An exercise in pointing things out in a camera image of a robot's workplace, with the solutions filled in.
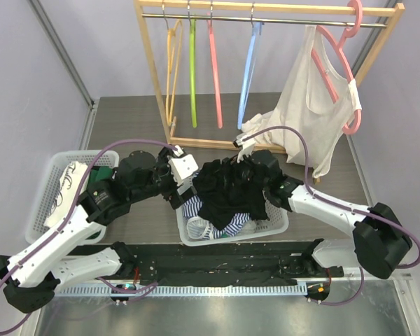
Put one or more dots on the white centre basket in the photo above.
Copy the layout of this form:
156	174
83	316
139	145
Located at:
275	222

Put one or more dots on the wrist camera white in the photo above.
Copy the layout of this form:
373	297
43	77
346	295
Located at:
182	165
245	145

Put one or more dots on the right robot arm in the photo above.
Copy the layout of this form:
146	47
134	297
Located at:
380	241

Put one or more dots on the white slotted cable duct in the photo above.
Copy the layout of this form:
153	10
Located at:
102	290

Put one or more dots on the white basket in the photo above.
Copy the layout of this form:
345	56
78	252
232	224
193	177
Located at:
48	189
275	222

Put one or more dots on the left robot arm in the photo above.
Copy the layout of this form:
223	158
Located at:
31	278

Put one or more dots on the pink hanger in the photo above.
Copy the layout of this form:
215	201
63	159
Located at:
338	48
214	69

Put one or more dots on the white printed garment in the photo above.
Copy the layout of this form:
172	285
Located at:
68	185

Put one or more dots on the light blue hanger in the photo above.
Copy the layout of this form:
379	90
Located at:
250	63

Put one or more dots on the blue striped tank top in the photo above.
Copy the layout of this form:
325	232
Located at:
201	229

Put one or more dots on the lime green hanger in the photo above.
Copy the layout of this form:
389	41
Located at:
193	108

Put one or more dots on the black tank top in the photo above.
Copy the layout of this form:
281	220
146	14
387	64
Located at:
227	192

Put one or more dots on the yellow hanger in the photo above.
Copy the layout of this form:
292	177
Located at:
174	46

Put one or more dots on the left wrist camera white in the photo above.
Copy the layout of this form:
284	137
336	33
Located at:
182	165

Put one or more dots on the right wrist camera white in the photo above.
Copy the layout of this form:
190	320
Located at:
245	145

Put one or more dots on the dark green garment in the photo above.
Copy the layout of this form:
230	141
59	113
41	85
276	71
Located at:
99	173

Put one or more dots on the white tank top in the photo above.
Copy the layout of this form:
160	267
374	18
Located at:
314	106

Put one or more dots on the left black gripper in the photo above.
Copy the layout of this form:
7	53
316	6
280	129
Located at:
176	198

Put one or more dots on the wooden clothes rack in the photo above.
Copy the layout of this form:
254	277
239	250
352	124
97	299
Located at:
392	16

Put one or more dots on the white left basket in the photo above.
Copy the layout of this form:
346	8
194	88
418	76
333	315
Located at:
48	189

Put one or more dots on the grey tank top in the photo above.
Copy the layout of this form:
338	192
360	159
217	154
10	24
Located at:
249	228

